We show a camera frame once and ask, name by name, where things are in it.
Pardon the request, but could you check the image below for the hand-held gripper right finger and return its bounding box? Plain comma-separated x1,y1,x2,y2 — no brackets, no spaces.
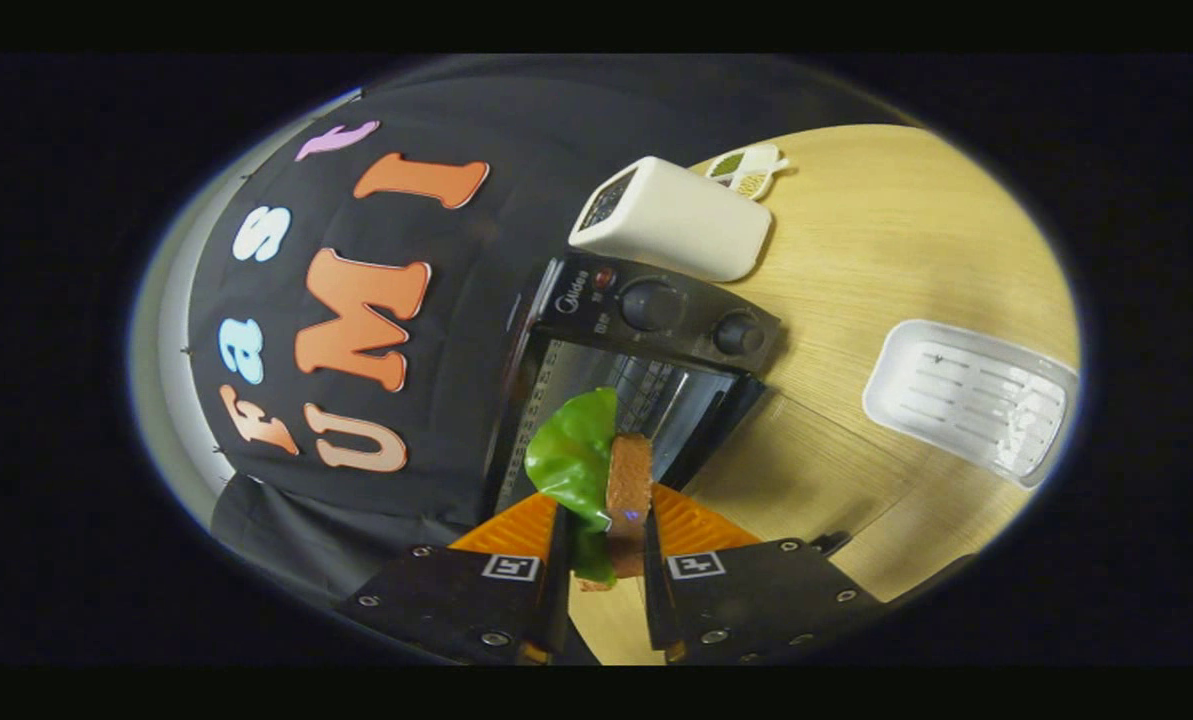
642,483,887,666

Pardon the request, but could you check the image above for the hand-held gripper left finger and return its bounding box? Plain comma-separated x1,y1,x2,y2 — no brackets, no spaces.
334,492,569,666

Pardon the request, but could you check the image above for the white bread lettuce sandwich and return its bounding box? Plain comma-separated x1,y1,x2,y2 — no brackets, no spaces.
524,387,655,591

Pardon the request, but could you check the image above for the black toaster oven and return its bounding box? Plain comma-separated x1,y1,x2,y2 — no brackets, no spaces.
481,252,902,559

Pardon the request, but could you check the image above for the white pop-up toaster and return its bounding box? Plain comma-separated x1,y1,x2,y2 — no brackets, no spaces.
568,156,773,283

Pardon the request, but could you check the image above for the white plastic tray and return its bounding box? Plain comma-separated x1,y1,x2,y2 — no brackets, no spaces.
862,319,1080,489

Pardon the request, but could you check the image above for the small white divided dish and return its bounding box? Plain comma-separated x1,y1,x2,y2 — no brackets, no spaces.
704,144,790,201

